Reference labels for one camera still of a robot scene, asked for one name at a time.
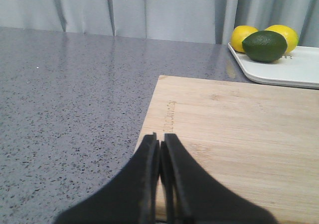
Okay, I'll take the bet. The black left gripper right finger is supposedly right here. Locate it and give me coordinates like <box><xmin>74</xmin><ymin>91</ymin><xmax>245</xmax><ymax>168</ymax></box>
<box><xmin>160</xmin><ymin>133</ymin><xmax>276</xmax><ymax>224</ymax></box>

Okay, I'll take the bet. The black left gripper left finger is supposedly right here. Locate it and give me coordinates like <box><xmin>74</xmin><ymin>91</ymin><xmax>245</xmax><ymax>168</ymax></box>
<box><xmin>55</xmin><ymin>133</ymin><xmax>160</xmax><ymax>224</ymax></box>

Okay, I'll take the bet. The white rectangular tray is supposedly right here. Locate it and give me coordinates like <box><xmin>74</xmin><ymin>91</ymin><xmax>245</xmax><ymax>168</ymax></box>
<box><xmin>228</xmin><ymin>44</ymin><xmax>319</xmax><ymax>90</ymax></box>

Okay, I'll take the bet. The wooden cutting board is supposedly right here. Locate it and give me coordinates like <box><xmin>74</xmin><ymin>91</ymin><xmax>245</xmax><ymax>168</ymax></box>
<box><xmin>140</xmin><ymin>75</ymin><xmax>319</xmax><ymax>224</ymax></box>

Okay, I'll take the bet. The green lime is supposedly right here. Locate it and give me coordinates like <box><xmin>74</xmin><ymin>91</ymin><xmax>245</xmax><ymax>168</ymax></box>
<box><xmin>242</xmin><ymin>30</ymin><xmax>288</xmax><ymax>63</ymax></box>

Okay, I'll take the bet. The yellow lemon left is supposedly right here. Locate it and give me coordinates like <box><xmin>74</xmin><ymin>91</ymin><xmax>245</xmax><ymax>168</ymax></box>
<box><xmin>230</xmin><ymin>25</ymin><xmax>259</xmax><ymax>53</ymax></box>

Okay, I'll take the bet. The yellow lemon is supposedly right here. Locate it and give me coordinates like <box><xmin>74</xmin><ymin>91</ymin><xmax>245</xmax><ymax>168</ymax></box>
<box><xmin>230</xmin><ymin>25</ymin><xmax>259</xmax><ymax>53</ymax></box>
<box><xmin>265</xmin><ymin>25</ymin><xmax>299</xmax><ymax>53</ymax></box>

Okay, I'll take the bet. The grey curtain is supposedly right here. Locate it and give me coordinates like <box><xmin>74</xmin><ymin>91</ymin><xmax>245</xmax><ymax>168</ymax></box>
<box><xmin>0</xmin><ymin>0</ymin><xmax>319</xmax><ymax>47</ymax></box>

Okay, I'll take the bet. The yellow lemon right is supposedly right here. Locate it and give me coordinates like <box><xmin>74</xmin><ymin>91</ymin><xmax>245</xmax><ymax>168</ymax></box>
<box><xmin>265</xmin><ymin>25</ymin><xmax>299</xmax><ymax>53</ymax></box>

